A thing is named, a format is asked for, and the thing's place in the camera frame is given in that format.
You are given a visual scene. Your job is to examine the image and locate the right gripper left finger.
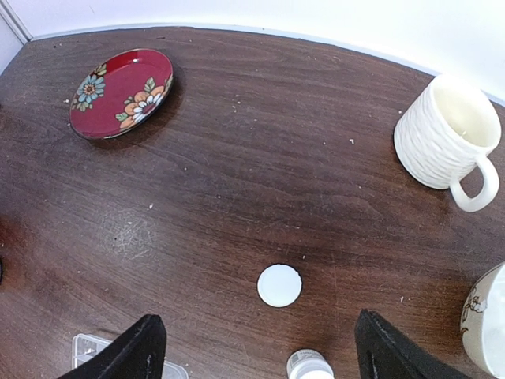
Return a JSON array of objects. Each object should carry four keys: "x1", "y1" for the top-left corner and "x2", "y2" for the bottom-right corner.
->
[{"x1": 60, "y1": 314, "x2": 166, "y2": 379}]

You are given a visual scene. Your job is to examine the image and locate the white pill bottle front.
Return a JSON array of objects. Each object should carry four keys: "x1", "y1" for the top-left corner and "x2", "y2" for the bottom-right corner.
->
[{"x1": 286, "y1": 349, "x2": 335, "y2": 379}]

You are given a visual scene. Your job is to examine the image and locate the clear plastic pill organizer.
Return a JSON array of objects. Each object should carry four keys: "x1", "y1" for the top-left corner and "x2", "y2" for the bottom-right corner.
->
[{"x1": 66, "y1": 325, "x2": 189, "y2": 378}]

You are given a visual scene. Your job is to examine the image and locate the cream textured mug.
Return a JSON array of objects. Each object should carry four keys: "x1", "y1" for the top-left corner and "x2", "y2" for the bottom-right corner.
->
[{"x1": 394, "y1": 74, "x2": 502, "y2": 212}]

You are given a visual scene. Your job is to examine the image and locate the red floral plate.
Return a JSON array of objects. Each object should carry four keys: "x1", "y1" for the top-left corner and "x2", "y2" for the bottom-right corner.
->
[{"x1": 69, "y1": 49, "x2": 174, "y2": 140}]

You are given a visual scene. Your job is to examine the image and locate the white small bowl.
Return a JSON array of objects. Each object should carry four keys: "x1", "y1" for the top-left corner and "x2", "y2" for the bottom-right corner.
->
[{"x1": 460, "y1": 263, "x2": 504, "y2": 378}]

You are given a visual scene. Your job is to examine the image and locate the white pill bottle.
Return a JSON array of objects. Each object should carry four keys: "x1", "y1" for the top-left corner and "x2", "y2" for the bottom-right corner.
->
[
  {"x1": 286, "y1": 349, "x2": 335, "y2": 379},
  {"x1": 256, "y1": 264, "x2": 302, "y2": 308}
]

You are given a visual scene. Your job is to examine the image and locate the left aluminium frame post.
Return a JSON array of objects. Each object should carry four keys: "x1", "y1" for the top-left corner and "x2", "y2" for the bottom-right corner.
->
[{"x1": 0, "y1": 0, "x2": 33, "y2": 44}]

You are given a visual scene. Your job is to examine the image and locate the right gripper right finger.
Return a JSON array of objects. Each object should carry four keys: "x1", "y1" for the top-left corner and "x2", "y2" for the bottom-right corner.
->
[{"x1": 354, "y1": 310, "x2": 467, "y2": 379}]

